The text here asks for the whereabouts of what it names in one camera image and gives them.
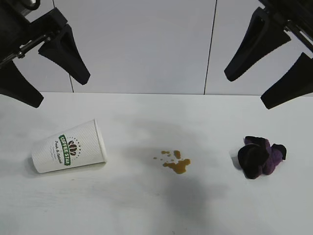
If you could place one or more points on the brown coffee spill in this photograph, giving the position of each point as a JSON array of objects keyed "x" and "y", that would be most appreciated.
[{"x": 179, "y": 167}]

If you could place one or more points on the purple and black cloth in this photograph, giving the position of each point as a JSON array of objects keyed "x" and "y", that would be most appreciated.
[{"x": 252, "y": 159}]

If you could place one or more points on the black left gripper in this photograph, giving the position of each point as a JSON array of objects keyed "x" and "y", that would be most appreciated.
[{"x": 14, "y": 29}]

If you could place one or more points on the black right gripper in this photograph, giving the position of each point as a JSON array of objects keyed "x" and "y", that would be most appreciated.
[{"x": 300, "y": 17}]

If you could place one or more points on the white Coffee Star paper cup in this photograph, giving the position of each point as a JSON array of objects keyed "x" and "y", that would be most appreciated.
[{"x": 61, "y": 151}]

